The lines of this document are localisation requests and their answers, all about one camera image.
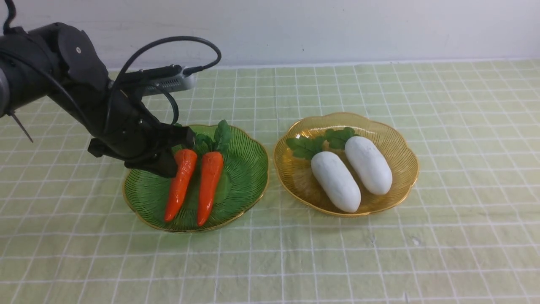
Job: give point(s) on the green plastic plate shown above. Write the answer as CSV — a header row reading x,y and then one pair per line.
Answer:
x,y
243,182

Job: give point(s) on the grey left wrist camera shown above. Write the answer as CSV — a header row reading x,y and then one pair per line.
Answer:
x,y
153,81

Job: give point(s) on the orange toy carrot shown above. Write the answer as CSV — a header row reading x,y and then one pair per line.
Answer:
x,y
212,163
186,160

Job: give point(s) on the amber plastic plate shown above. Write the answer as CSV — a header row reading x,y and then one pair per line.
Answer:
x,y
297,178

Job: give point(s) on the white toy radish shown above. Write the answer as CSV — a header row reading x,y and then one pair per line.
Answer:
x,y
367,161
329,170

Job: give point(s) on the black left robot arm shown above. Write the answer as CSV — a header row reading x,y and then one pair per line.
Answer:
x,y
59,61

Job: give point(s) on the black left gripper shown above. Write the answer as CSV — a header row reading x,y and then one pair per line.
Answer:
x,y
138,139

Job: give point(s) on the green checkered tablecloth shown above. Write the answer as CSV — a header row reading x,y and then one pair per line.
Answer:
x,y
467,234

